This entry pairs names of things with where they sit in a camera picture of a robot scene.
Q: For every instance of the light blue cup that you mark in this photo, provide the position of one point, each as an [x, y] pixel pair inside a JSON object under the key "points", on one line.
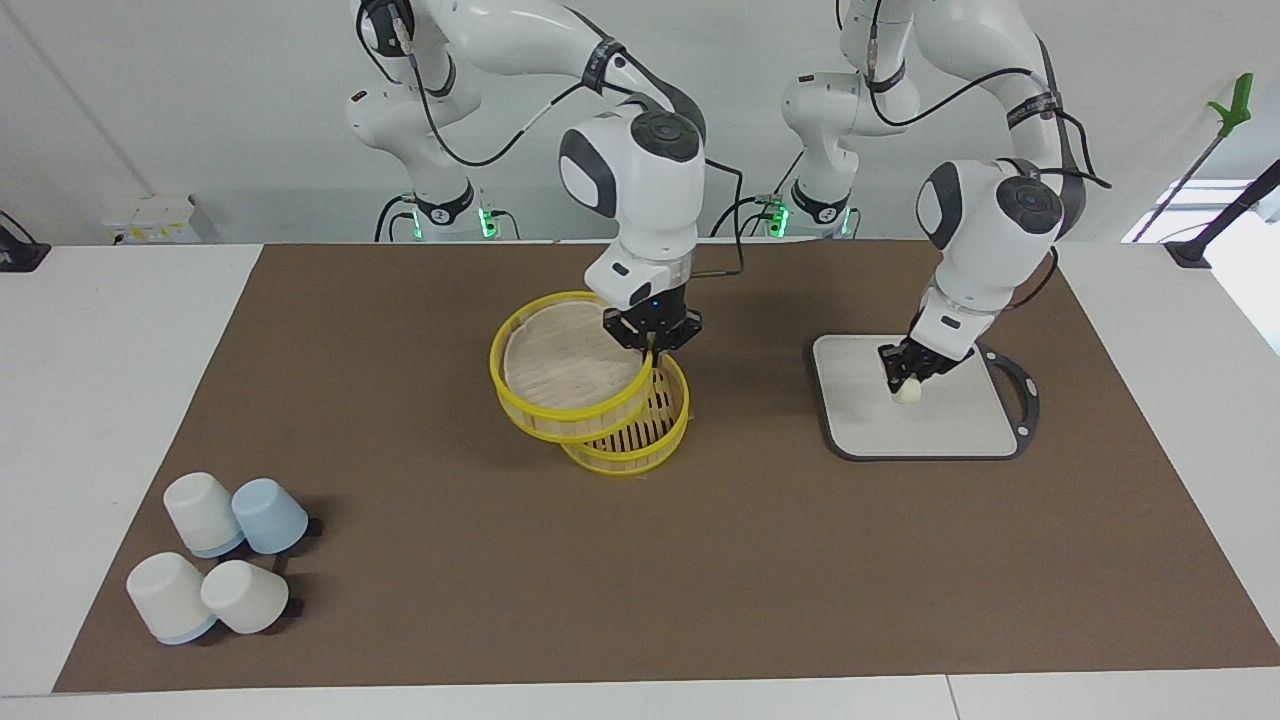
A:
{"points": [[272, 515]]}

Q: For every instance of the black table clamp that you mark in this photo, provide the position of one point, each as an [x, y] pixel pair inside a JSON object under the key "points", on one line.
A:
{"points": [[20, 255]]}

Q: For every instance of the brown table mat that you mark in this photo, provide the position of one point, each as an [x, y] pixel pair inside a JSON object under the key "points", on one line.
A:
{"points": [[450, 580]]}

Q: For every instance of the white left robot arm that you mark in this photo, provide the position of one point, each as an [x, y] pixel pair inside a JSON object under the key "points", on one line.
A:
{"points": [[990, 230]]}

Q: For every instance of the grey cutting board dark rim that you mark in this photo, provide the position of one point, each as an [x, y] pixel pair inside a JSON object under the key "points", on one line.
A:
{"points": [[950, 425]]}

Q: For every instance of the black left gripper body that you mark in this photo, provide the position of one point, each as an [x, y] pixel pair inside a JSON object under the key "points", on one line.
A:
{"points": [[925, 360]]}

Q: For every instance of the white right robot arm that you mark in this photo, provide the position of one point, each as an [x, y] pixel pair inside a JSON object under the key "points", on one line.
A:
{"points": [[640, 170]]}

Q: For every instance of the white box yellow labels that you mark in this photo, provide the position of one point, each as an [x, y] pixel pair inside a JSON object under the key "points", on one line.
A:
{"points": [[155, 220]]}

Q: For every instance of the yellow steamer base basket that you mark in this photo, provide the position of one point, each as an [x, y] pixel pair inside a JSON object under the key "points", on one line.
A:
{"points": [[650, 430]]}

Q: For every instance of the small white steamed bun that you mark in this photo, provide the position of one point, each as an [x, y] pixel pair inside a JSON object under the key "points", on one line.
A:
{"points": [[908, 394]]}

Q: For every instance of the green tipped grabber pole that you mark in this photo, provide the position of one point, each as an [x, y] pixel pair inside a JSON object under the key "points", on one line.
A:
{"points": [[1238, 100]]}

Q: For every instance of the plain white cup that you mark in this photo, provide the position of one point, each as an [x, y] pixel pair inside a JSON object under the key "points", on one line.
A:
{"points": [[245, 597]]}

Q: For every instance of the white cup blue rim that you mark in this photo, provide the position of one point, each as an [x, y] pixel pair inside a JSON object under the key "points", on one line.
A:
{"points": [[168, 598], [200, 510]]}

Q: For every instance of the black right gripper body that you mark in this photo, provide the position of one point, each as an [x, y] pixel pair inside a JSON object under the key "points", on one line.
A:
{"points": [[660, 325]]}

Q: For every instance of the yellow steamer lid tier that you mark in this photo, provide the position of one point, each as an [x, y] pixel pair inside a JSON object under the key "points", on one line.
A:
{"points": [[560, 360]]}

